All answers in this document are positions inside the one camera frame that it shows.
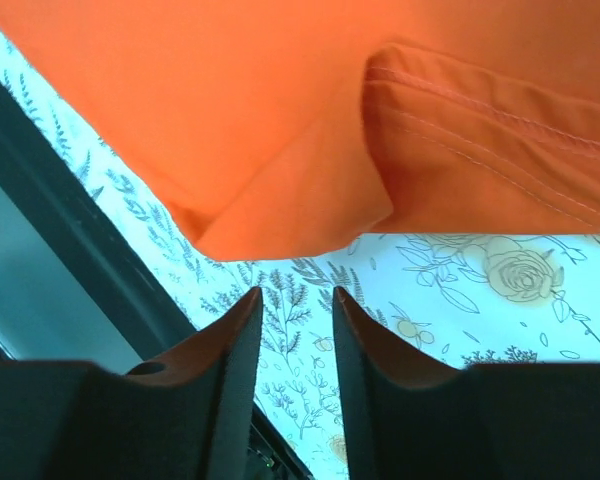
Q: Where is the floral patterned tablecloth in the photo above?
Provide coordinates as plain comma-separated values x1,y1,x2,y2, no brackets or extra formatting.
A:
0,31,600,479

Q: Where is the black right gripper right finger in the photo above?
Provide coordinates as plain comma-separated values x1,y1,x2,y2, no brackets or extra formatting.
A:
332,288,600,479

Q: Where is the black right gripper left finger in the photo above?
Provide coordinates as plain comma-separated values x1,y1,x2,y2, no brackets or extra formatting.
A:
0,287,263,479

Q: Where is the aluminium frame rail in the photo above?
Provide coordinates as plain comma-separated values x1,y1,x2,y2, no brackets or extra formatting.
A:
0,187,141,372

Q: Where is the orange t-shirt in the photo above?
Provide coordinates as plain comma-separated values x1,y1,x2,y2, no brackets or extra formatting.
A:
0,1,600,261

